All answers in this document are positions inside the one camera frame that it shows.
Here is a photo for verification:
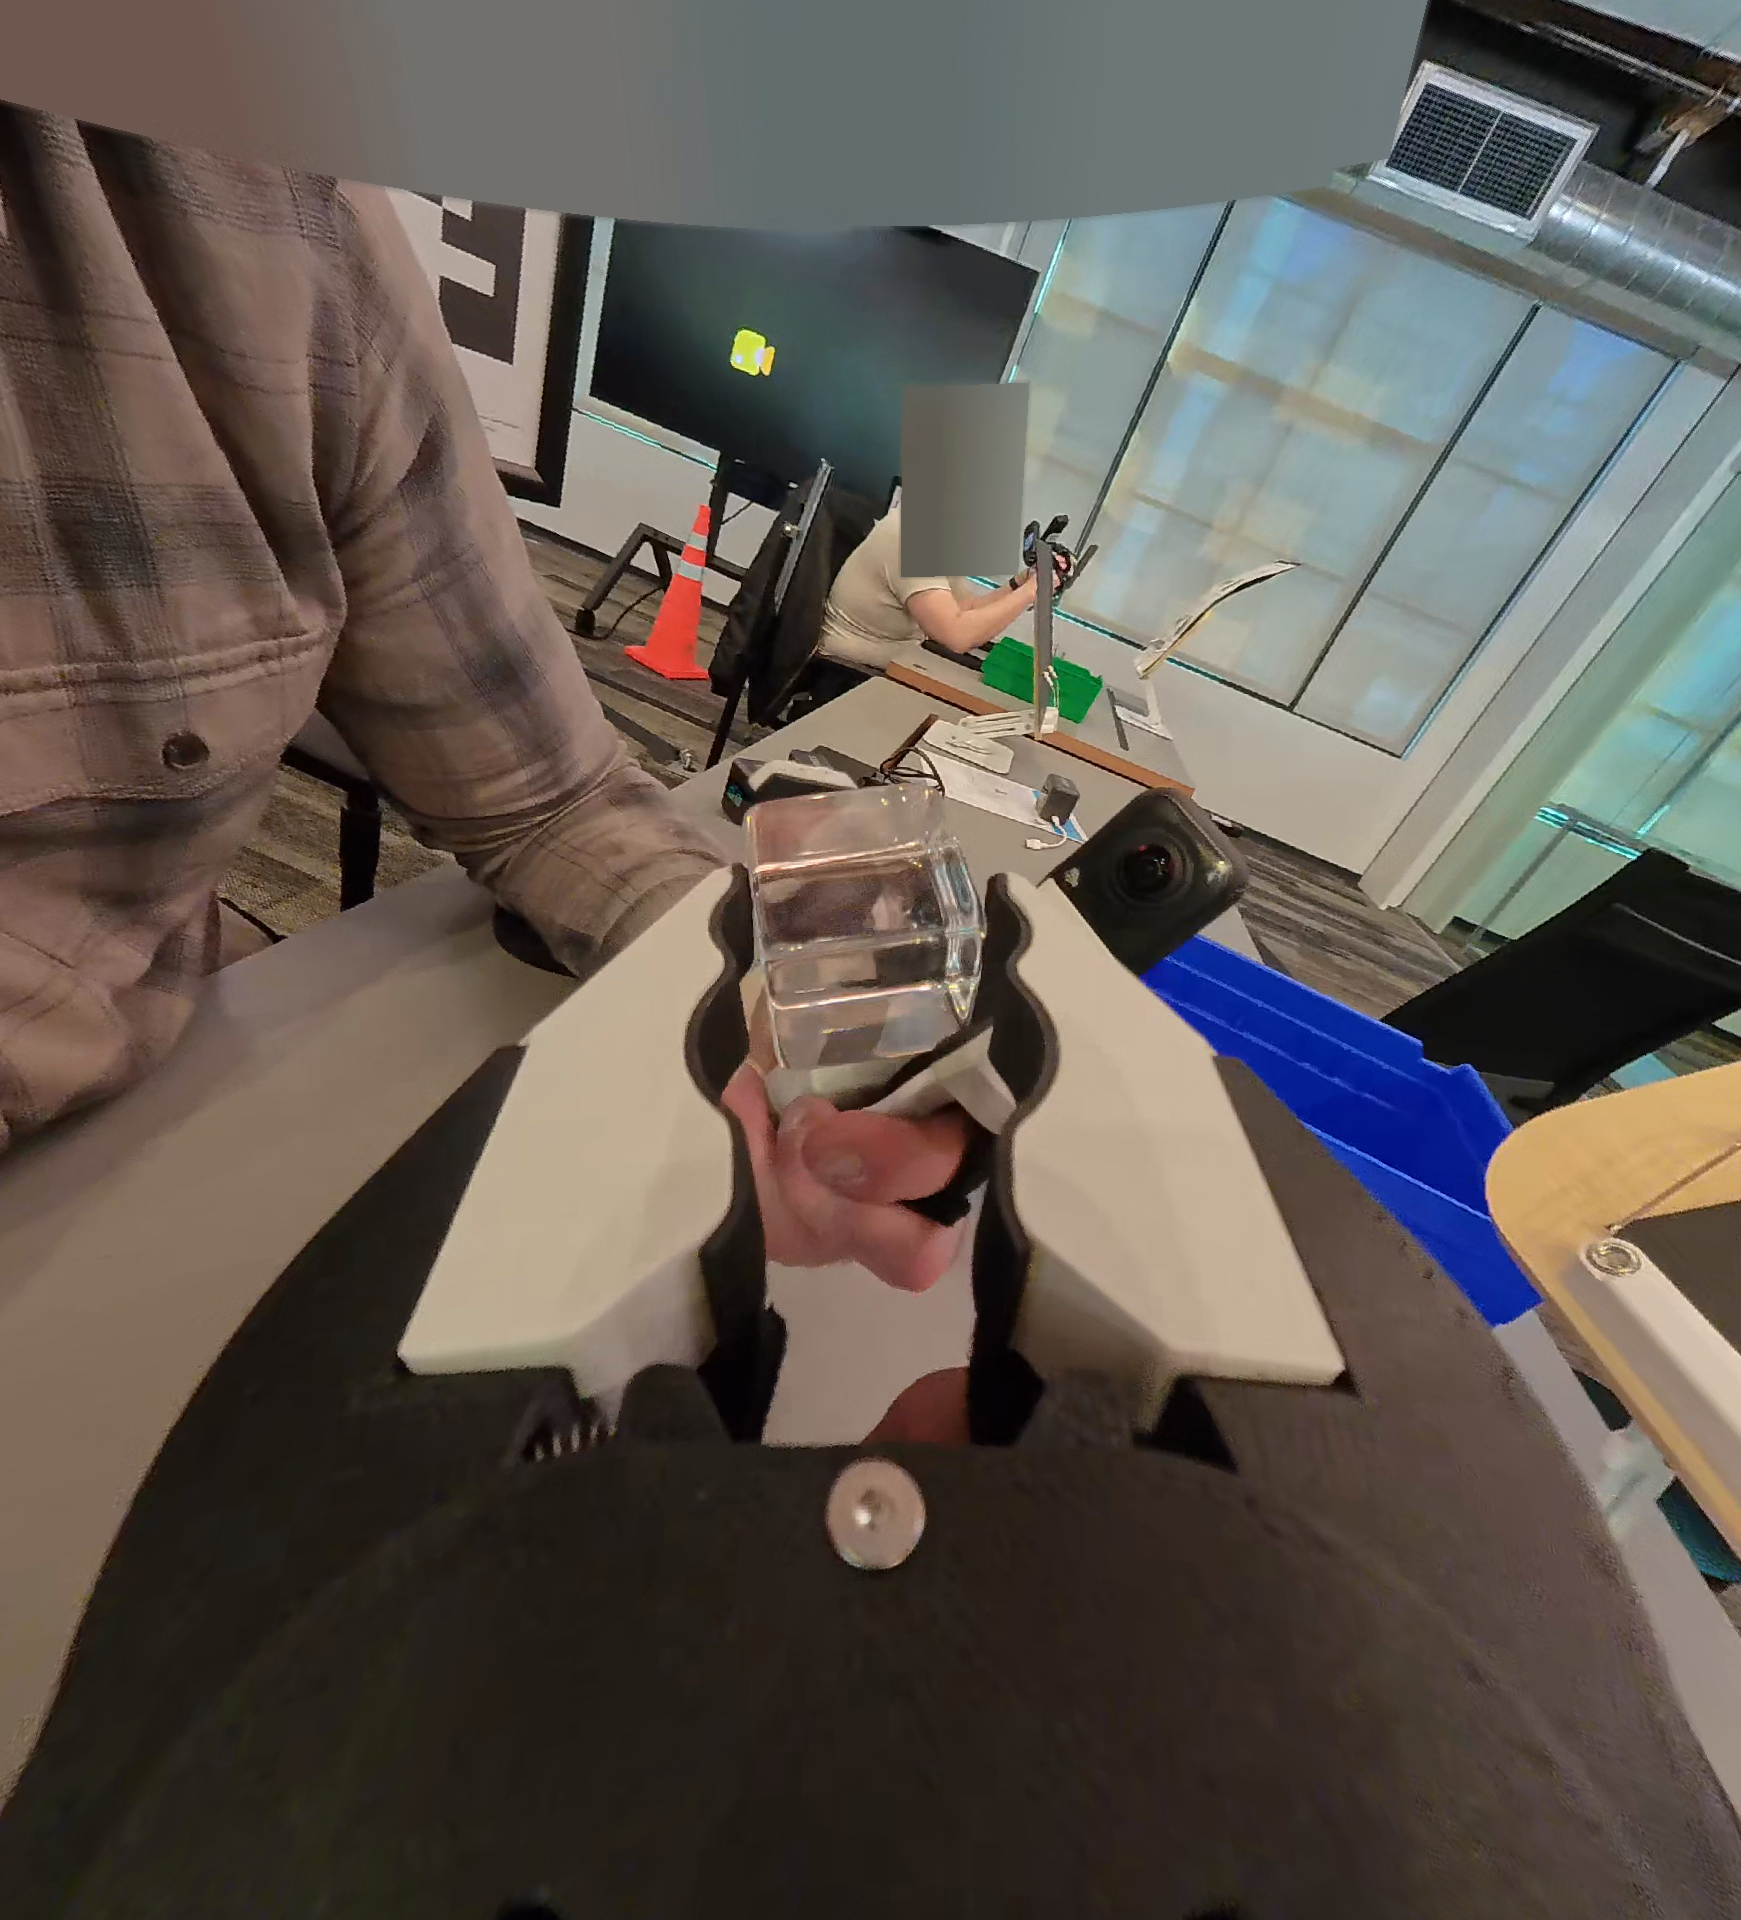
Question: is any silver ventilation duct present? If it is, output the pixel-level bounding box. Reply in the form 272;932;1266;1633
1537;157;1741;391

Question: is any white display stand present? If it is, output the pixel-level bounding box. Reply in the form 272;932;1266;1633
1485;1040;1741;1666

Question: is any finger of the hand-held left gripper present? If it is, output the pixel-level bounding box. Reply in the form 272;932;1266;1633
854;1027;1017;1132

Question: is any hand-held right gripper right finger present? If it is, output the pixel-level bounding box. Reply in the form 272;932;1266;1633
966;877;1350;1445

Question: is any thin grey monitor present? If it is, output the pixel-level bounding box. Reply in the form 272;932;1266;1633
945;562;1063;751

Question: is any clear acrylic cube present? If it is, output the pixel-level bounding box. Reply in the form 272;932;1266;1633
743;787;989;1111

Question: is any green plastic bin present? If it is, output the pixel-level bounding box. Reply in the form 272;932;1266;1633
983;638;1103;722

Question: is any orange traffic cone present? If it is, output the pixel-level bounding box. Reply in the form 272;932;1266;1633
626;506;715;679

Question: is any person's plaid shirt torso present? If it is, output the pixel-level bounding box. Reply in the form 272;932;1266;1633
0;73;407;1231

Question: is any blue plastic bin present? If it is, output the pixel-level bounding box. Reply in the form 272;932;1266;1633
1139;937;1545;1327

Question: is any person's left hand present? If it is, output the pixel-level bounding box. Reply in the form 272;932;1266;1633
720;1065;998;1293

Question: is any person's left forearm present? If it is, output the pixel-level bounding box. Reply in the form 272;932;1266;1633
330;194;753;976

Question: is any black office chair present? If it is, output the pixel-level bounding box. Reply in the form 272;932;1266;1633
1380;847;1741;1127

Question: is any white air vent grille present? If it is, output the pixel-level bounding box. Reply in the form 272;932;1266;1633
1372;62;1599;239

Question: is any black display panel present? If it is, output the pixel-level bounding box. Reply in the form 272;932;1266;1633
589;223;1040;512

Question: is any black white framed poster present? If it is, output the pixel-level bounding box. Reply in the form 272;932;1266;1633
381;187;594;510

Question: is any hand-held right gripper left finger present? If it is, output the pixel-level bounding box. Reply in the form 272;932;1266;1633
397;867;789;1443

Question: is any white curved book stand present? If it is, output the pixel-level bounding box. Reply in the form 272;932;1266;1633
1135;562;1299;679

